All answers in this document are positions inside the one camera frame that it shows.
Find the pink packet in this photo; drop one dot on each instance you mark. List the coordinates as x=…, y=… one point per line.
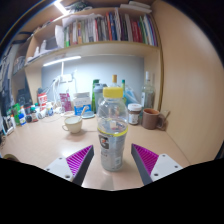
x=65, y=101

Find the dark green bottle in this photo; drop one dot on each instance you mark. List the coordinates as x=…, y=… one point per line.
x=95, y=86

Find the spoon in cream cup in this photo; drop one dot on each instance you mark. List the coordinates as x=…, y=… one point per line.
x=84, y=111

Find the white-lidded brown spread jar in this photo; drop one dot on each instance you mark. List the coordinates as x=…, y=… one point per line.
x=134, y=115

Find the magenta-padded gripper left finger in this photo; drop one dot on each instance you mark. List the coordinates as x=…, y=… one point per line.
x=78, y=163

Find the orange-capped bottle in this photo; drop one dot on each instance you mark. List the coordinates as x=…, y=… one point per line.
x=114, y=80

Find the tall clear glass bottle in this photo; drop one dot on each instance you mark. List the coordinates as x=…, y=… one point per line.
x=148, y=95

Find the brown ceramic mug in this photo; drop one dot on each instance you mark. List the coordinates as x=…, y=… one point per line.
x=150, y=119

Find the wooden bookshelf unit with books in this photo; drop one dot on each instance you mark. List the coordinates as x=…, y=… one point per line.
x=110, y=50

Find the cream ceramic cup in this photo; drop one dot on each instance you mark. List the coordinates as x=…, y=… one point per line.
x=72, y=126

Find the green-capped slim bottle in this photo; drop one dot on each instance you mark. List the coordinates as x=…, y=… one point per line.
x=123, y=83

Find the clear yellow-capped drink bottle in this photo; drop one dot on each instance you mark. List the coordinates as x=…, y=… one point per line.
x=111, y=150

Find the grey insulated flask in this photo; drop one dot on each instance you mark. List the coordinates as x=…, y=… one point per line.
x=99, y=95

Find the red and white canister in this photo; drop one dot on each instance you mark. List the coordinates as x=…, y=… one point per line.
x=42, y=100

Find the white LED light bar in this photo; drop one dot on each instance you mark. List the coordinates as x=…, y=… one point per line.
x=61, y=60

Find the small green bottle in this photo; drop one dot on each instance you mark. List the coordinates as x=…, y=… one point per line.
x=16, y=110

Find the small blue-labelled white bottle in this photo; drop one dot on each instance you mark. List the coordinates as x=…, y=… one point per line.
x=22, y=119

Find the ceiling fluorescent tube light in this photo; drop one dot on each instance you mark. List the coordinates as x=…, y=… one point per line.
x=60, y=6

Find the blue and white carton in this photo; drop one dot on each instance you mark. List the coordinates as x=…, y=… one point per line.
x=81, y=104

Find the blue plastic bag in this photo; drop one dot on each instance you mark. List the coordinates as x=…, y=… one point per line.
x=132, y=96

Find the light blue hairbrush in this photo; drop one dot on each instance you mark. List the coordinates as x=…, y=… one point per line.
x=88, y=115

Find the white wall power strip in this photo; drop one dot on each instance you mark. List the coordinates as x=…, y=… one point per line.
x=65, y=78

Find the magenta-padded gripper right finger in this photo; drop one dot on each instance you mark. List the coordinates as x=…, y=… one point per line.
x=146, y=161

